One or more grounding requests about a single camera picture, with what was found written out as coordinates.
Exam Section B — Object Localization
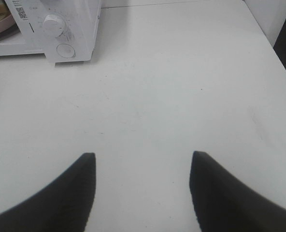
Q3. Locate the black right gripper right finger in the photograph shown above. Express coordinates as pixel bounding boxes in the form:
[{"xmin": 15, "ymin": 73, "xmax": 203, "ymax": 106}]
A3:
[{"xmin": 189, "ymin": 151, "xmax": 286, "ymax": 232}]

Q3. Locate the round microwave door button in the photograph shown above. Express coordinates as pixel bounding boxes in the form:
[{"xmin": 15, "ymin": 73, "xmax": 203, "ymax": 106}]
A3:
[{"xmin": 57, "ymin": 44, "xmax": 75, "ymax": 58}]

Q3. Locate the lower white microwave knob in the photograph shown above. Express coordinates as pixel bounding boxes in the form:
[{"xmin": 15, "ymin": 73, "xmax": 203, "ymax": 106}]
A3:
[{"xmin": 43, "ymin": 14, "xmax": 66, "ymax": 38}]

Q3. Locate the warning label with QR code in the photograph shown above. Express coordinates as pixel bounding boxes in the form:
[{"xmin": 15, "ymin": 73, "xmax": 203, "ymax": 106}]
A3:
[{"xmin": 12, "ymin": 0, "xmax": 28, "ymax": 20}]

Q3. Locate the white microwave oven body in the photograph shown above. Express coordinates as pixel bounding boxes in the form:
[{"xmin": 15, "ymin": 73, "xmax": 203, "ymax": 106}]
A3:
[{"xmin": 0, "ymin": 0, "xmax": 101, "ymax": 63}]

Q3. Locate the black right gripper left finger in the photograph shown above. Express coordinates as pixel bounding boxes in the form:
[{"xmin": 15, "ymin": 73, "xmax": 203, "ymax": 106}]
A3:
[{"xmin": 0, "ymin": 153, "xmax": 96, "ymax": 232}]

